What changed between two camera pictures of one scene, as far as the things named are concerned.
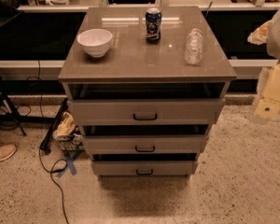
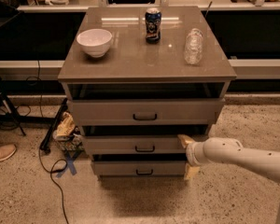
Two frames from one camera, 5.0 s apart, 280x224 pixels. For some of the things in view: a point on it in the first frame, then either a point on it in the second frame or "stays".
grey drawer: [104, 145] stays
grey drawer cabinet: [146, 84] stays
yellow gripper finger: [265, 111] -> [185, 140]
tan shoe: [2, 152] stays
